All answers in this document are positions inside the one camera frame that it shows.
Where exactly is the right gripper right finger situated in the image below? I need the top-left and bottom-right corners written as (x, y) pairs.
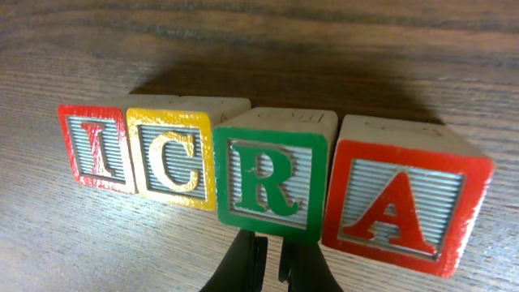
top-left (278, 238), bottom-right (343, 292)

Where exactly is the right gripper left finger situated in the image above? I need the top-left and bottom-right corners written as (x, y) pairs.
top-left (200, 230), bottom-right (268, 292)

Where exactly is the green R block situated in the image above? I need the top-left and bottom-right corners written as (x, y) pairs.
top-left (212, 107), bottom-right (338, 243)

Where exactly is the red A block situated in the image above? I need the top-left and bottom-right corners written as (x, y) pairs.
top-left (322, 114), bottom-right (494, 277)

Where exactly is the yellow C block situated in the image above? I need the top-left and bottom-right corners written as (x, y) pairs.
top-left (127, 96), bottom-right (251, 211)

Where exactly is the red I block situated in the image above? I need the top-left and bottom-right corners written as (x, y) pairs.
top-left (57, 93), bottom-right (182, 195)

